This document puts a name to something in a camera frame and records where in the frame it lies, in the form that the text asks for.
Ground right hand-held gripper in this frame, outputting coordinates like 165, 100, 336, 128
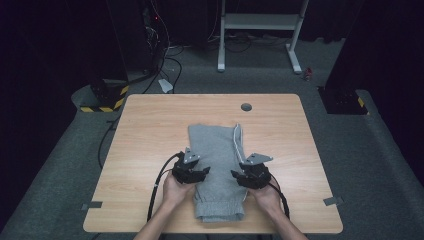
230, 152, 274, 191

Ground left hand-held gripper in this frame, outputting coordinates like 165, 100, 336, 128
171, 146, 212, 185

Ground grey pants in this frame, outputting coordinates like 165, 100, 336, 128
187, 122, 250, 224

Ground person's left hand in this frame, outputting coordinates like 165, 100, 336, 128
161, 172, 196, 210

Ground person's right hand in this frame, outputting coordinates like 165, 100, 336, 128
247, 175, 285, 215

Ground grey tape piece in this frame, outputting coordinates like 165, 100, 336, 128
322, 196, 345, 207
81, 200, 104, 211

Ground white sheet on floor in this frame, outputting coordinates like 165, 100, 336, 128
157, 78, 175, 94

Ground black base with striped edge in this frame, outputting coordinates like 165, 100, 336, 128
78, 79, 131, 114

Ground black base with yellow mark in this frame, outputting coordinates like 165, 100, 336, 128
317, 85, 371, 116

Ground white metal stand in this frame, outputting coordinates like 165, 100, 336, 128
216, 0, 310, 75

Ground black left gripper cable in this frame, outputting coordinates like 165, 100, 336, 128
146, 151, 184, 223

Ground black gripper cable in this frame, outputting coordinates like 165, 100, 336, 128
146, 151, 184, 223
267, 172, 291, 221

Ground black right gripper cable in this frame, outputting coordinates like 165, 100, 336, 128
267, 172, 291, 221

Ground black cable beside table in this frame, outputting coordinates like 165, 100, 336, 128
97, 114, 122, 169

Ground black floor cable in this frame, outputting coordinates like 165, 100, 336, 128
142, 55, 184, 95

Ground bundle of floor cables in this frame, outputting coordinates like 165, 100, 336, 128
207, 30, 289, 54

